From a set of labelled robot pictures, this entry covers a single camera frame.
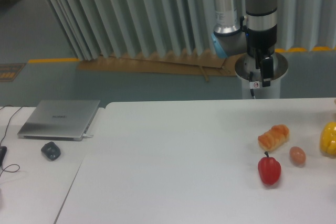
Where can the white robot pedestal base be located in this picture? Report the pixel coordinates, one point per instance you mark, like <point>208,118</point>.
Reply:
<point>262,87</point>

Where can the black computer mouse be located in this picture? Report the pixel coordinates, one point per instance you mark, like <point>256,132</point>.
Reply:
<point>3,151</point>

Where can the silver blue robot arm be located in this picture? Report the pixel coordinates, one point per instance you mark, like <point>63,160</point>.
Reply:
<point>254,28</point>

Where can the brown toy egg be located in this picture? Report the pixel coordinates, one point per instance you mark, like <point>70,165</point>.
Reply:
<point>297,156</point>

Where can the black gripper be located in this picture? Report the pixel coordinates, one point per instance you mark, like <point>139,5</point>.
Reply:
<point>259,44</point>

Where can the silver closed laptop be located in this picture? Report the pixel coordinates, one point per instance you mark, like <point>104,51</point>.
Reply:
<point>60,120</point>

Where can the pale green folding screen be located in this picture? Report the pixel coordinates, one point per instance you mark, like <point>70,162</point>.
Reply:
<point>133,27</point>

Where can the yellow toy bell pepper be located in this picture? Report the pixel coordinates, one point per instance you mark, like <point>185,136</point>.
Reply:
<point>327,139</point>

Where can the toy bread loaf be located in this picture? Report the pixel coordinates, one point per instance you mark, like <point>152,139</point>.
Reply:
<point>274,138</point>

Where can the red toy bell pepper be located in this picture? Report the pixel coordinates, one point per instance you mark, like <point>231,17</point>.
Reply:
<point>269,169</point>

